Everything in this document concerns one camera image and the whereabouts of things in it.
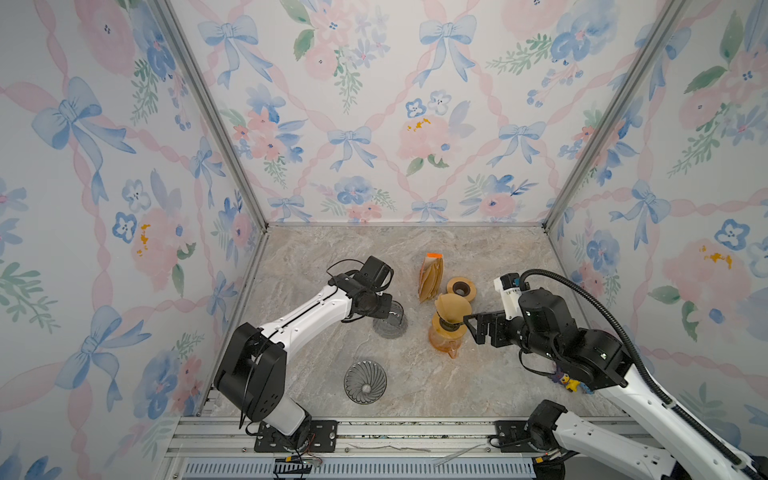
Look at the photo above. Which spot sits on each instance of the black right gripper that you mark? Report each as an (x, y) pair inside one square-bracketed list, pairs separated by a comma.
[(498, 322)]

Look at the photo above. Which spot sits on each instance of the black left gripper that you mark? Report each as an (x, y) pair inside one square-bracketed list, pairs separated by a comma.
[(386, 305)]

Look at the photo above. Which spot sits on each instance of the clear grey glass carafe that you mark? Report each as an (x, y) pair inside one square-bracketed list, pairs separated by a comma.
[(394, 326)]

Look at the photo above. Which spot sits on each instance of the orange glass carafe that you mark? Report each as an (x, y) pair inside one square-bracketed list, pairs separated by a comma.
[(447, 342)]

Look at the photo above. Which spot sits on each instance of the wooden ring holder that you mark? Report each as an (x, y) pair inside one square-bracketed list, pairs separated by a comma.
[(462, 287), (448, 330)]

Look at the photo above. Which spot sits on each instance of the grey glass dripper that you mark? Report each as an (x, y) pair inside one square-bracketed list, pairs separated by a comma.
[(365, 382)]

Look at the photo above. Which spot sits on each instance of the brown paper coffee filter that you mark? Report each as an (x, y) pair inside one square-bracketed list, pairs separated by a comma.
[(452, 308)]

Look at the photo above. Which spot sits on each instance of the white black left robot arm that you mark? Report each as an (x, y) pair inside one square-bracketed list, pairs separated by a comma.
[(252, 373)]

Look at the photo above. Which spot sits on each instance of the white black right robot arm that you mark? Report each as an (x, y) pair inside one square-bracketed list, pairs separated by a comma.
[(539, 322)]

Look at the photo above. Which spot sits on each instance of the colourful small toy figures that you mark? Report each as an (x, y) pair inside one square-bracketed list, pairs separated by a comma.
[(571, 385)]

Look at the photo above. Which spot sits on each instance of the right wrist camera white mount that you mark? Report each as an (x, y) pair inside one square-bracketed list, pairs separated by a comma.
[(509, 288)]

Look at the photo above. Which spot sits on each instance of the aluminium mounting rail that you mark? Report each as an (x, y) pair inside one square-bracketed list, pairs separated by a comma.
[(366, 448)]

